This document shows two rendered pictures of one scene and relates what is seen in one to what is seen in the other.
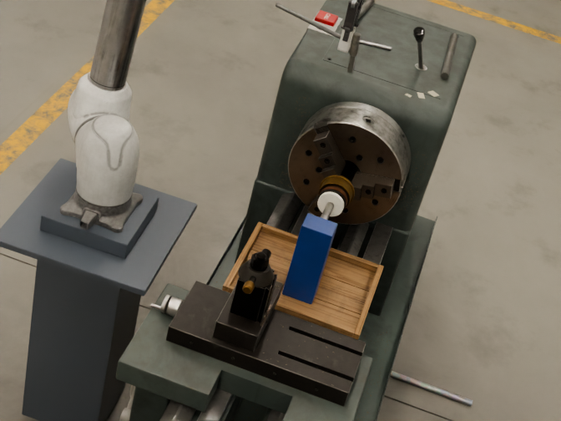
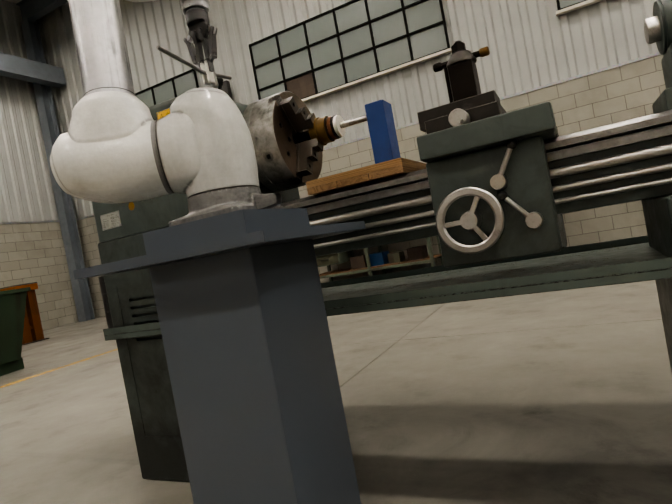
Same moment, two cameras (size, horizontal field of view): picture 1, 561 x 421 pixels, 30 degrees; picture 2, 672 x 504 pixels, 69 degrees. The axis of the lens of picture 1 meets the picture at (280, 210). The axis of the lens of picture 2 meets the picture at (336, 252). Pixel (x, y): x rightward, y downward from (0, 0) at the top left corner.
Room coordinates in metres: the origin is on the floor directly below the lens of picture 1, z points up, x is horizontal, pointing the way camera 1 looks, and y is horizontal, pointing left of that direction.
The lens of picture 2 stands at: (1.77, 1.41, 0.71)
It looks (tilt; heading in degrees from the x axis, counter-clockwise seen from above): 1 degrees down; 289
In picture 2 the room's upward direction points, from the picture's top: 10 degrees counter-clockwise
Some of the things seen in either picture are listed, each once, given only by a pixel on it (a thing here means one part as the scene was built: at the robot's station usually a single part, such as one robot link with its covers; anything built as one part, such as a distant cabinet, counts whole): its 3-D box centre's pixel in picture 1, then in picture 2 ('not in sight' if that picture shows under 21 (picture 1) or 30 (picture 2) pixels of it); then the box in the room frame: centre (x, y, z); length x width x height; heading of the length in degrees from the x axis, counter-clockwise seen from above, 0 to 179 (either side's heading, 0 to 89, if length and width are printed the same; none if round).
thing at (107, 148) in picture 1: (108, 154); (209, 143); (2.32, 0.49, 0.97); 0.18 x 0.16 x 0.22; 25
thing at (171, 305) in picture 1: (167, 304); (458, 118); (1.82, 0.20, 0.95); 0.07 x 0.04 x 0.04; 82
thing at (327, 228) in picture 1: (309, 259); (384, 140); (2.07, -0.10, 1.00); 0.08 x 0.06 x 0.23; 82
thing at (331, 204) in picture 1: (325, 215); (355, 121); (2.15, -0.11, 1.08); 0.13 x 0.07 x 0.07; 172
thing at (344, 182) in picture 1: (336, 193); (325, 130); (2.26, -0.13, 1.08); 0.09 x 0.09 x 0.09; 82
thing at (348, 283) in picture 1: (305, 281); (375, 179); (2.12, -0.11, 0.88); 0.36 x 0.30 x 0.04; 82
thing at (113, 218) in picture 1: (100, 201); (234, 205); (2.29, 0.49, 0.83); 0.22 x 0.18 x 0.06; 174
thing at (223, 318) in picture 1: (249, 309); (459, 113); (1.83, 0.01, 1.00); 0.20 x 0.10 x 0.05; 172
